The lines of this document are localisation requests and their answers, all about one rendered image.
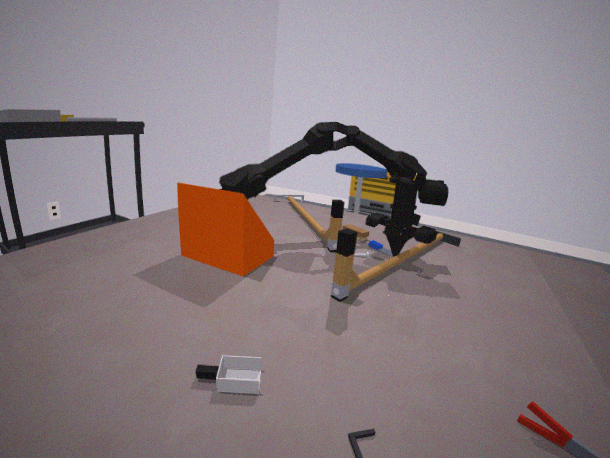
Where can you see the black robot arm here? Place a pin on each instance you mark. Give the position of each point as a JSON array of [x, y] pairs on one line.
[[250, 179]]

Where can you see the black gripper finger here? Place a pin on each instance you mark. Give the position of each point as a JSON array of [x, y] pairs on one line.
[[400, 242], [392, 237]]

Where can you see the dark grey l-shaped bar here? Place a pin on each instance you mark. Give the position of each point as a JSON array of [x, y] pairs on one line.
[[353, 436]]

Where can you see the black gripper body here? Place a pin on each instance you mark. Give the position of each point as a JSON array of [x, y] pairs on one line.
[[402, 215]]

